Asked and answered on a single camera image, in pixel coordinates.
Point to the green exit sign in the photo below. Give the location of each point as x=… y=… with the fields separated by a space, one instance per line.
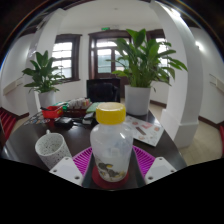
x=105 y=29

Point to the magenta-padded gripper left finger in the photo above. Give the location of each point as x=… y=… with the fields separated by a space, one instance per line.
x=66 y=170

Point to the red plastic box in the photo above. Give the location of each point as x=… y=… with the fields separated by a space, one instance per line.
x=50 y=113

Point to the white wall heater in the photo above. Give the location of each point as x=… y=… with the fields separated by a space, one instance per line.
x=218 y=83
x=11 y=87

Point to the black chair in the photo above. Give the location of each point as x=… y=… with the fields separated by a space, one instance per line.
x=103 y=90

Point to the dark-framed window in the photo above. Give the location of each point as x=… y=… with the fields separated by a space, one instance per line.
x=161 y=41
x=65 y=55

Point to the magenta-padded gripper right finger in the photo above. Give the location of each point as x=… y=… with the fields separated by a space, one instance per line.
x=160 y=170

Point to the printed magazine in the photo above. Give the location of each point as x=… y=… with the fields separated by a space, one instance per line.
x=148 y=131

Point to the dark wooden glazed door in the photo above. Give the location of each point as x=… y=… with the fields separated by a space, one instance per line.
x=103 y=56

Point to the white speckled mug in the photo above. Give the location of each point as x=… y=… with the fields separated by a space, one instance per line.
x=55 y=155

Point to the clear bottle with yellow cap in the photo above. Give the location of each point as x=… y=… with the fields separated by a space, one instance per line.
x=111 y=143

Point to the colourful printed sheet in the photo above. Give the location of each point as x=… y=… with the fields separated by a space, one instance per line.
x=35 y=119

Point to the small potted plant, white pot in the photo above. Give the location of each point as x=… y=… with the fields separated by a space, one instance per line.
x=43 y=75

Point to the flat round red coaster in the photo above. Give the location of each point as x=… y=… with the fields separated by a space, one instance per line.
x=110 y=185

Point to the large potted plant, white pot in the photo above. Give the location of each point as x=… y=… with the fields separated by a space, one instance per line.
x=141 y=63

